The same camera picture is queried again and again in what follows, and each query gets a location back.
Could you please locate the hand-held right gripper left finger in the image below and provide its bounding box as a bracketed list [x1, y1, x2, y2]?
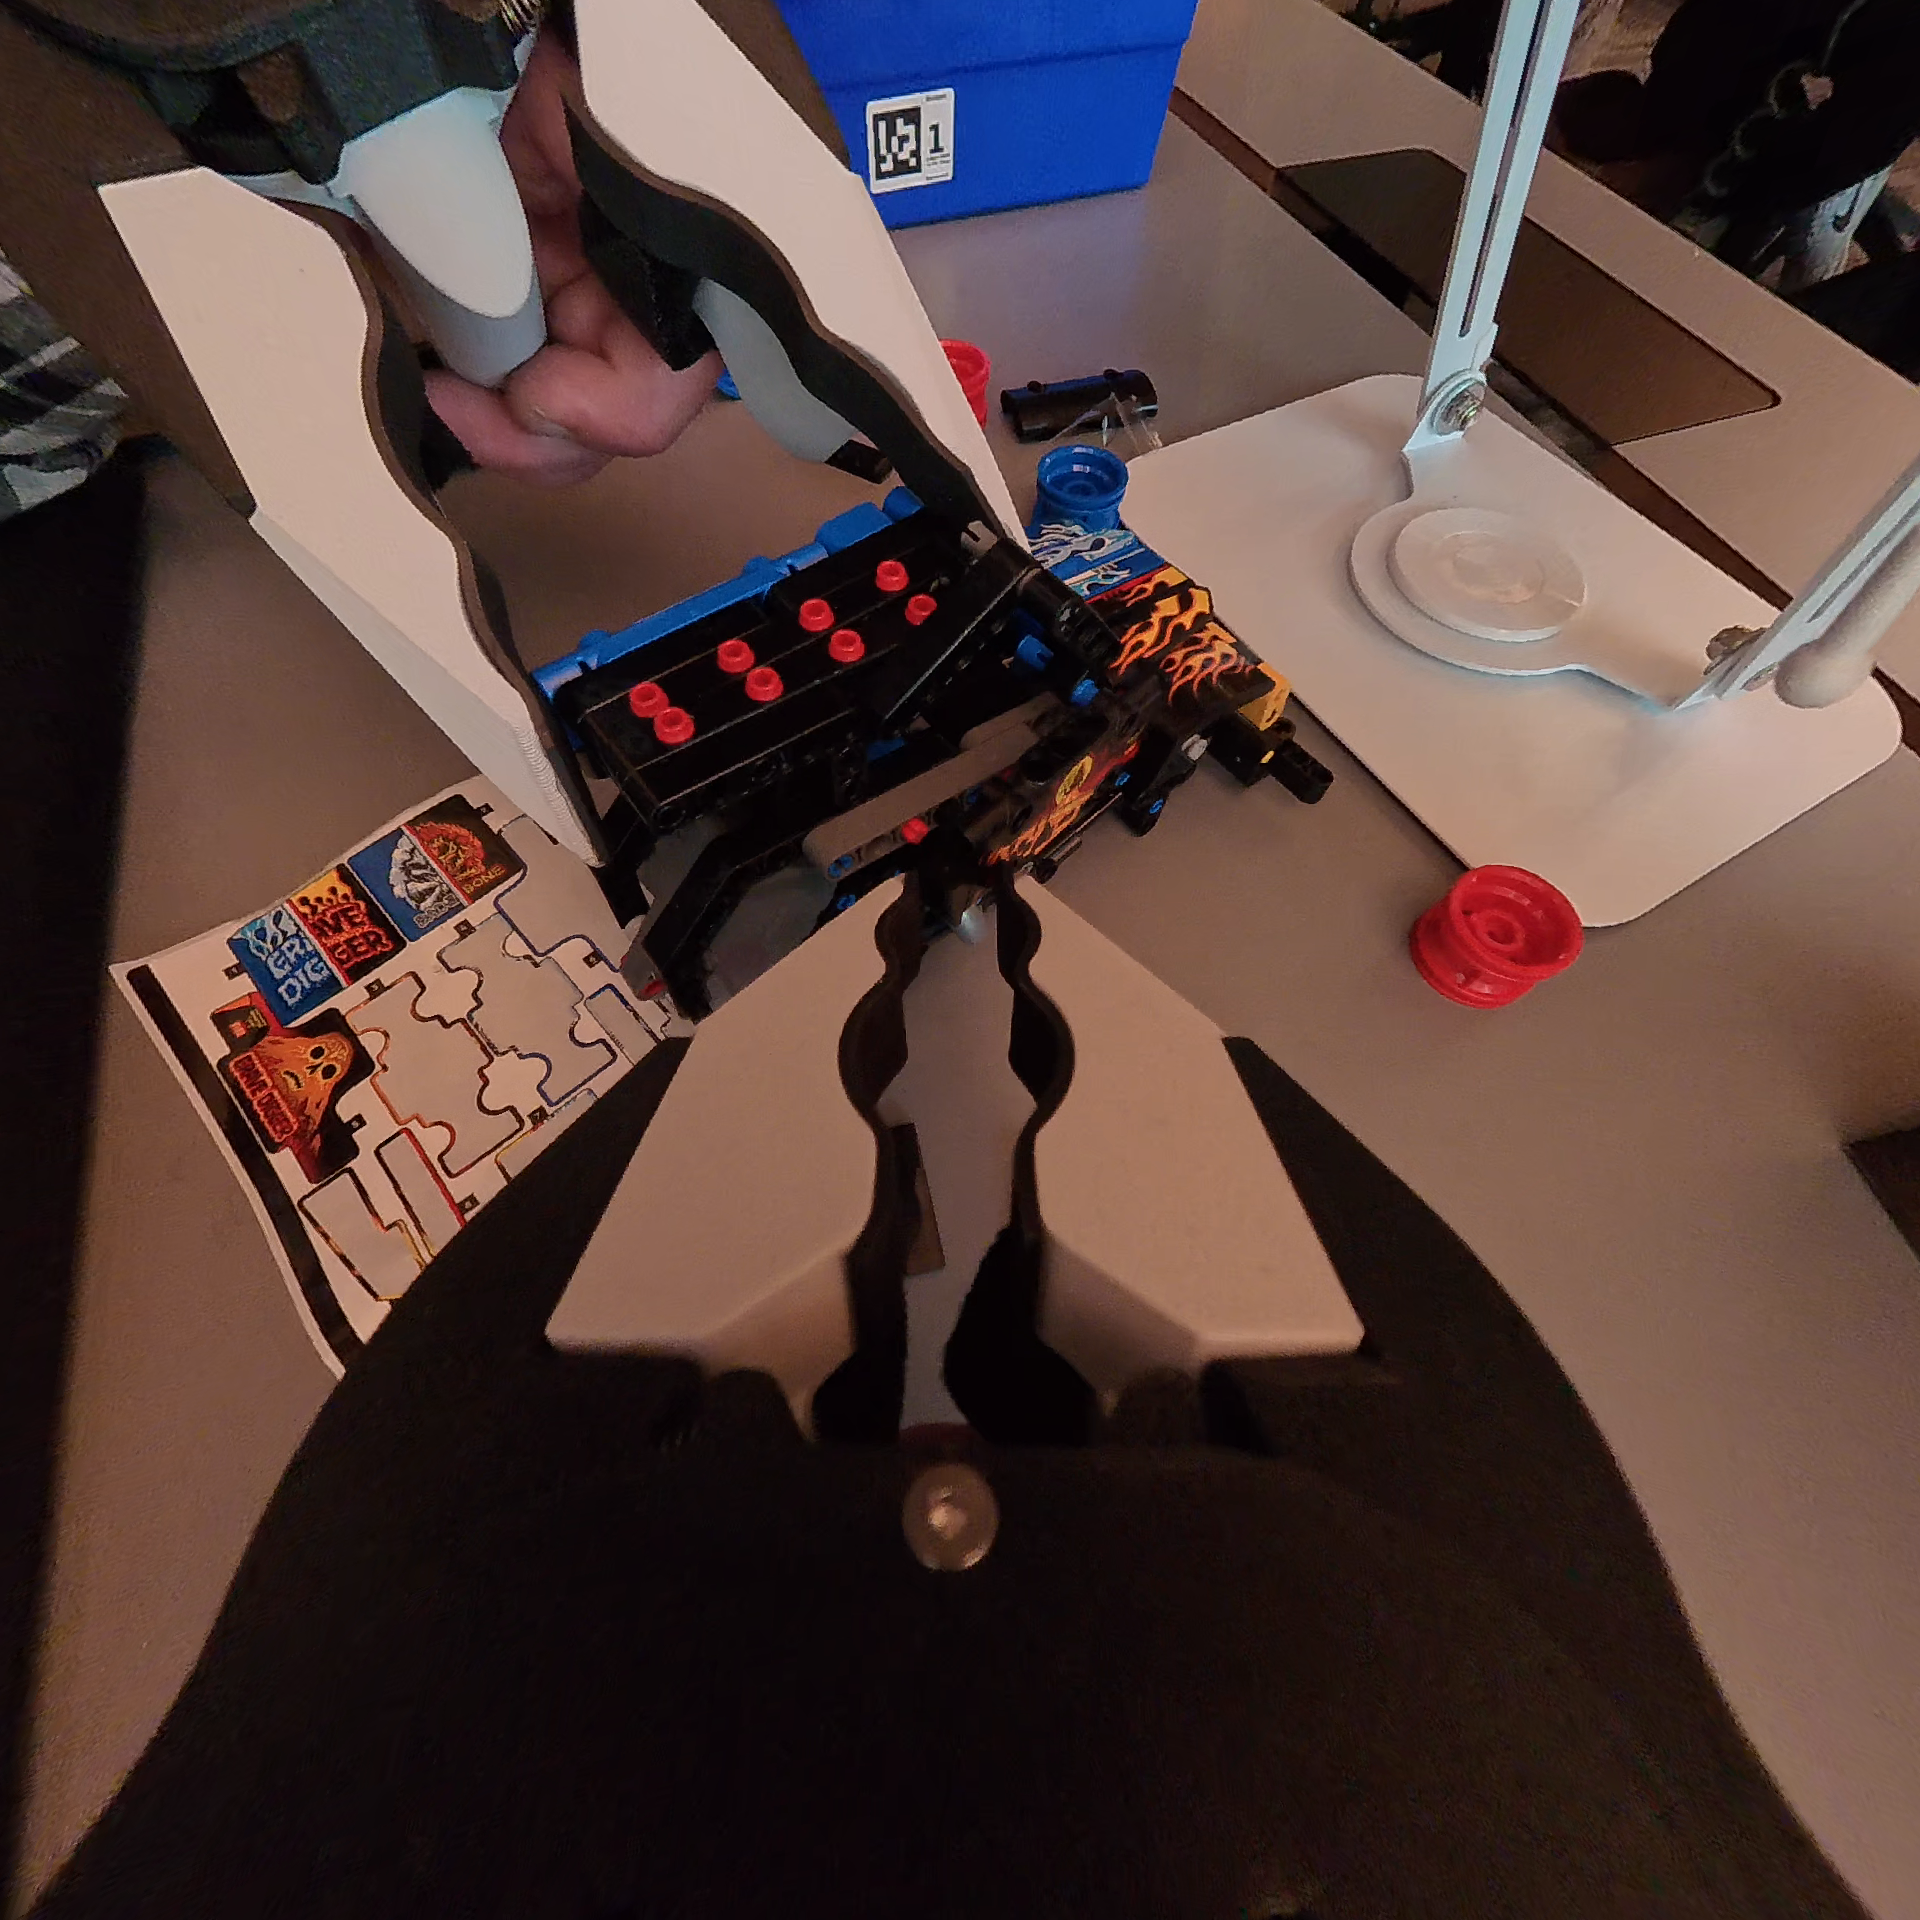
[545, 872, 941, 1440]

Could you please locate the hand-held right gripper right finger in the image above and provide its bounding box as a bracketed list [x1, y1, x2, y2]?
[941, 870, 1365, 1431]

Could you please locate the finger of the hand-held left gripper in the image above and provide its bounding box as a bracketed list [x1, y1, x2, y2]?
[93, 164, 616, 872]
[566, 0, 1039, 560]

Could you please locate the blue black toy brick truck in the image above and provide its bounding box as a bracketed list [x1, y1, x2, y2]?
[524, 487, 1337, 1028]

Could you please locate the person's left forearm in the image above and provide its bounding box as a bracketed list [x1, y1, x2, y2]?
[0, 252, 128, 528]

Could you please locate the person's left hand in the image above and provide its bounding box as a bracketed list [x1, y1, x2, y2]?
[421, 31, 729, 487]

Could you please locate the blue storage bin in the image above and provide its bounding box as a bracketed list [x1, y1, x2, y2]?
[774, 0, 1200, 229]

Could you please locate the black cylinder part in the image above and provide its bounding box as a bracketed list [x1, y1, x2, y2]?
[998, 369, 1162, 444]

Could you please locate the blue wheel rim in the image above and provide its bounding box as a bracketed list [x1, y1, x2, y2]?
[1032, 444, 1129, 540]

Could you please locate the sticker sheet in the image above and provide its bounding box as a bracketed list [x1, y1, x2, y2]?
[109, 776, 696, 1376]

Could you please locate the white book stand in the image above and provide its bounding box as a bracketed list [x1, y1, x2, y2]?
[1123, 0, 1920, 926]

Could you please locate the grey sneaker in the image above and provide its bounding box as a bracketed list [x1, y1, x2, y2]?
[1666, 136, 1894, 287]

